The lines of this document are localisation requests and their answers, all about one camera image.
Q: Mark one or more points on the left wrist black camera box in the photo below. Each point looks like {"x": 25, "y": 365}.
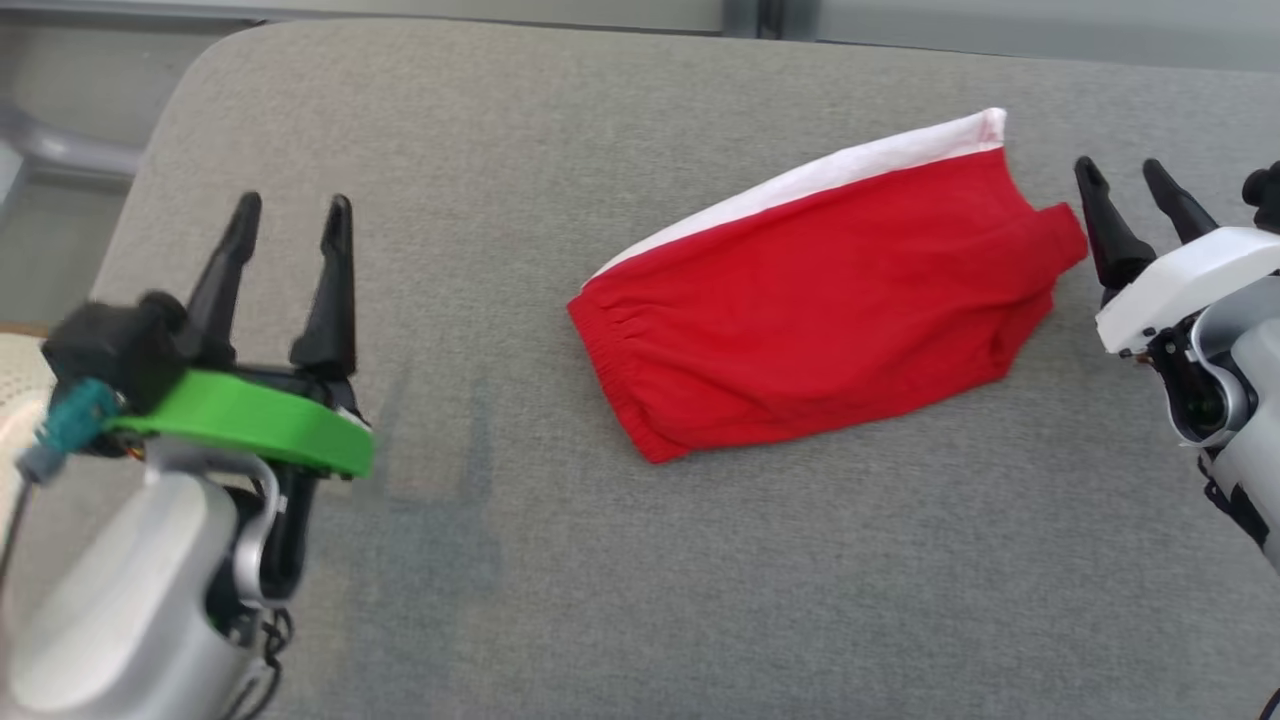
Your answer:
{"x": 110, "y": 345}

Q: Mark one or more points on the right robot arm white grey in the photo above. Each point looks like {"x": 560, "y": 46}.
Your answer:
{"x": 1240, "y": 400}

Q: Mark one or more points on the grey metal tube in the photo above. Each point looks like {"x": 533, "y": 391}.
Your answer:
{"x": 70, "y": 150}

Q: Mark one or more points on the red and white shirt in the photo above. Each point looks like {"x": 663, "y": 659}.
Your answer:
{"x": 830, "y": 300}

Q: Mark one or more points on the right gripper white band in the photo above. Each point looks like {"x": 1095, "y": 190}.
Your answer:
{"x": 1180, "y": 285}

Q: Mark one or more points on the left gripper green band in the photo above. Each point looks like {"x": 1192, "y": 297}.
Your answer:
{"x": 260, "y": 420}

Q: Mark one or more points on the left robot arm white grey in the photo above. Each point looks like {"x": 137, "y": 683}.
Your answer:
{"x": 130, "y": 590}

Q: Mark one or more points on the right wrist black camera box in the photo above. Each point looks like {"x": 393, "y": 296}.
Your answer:
{"x": 1264, "y": 195}

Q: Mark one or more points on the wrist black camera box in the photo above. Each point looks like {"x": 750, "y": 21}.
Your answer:
{"x": 1264, "y": 195}
{"x": 110, "y": 345}

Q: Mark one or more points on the grey fabric sofa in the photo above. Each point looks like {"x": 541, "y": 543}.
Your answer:
{"x": 700, "y": 560}

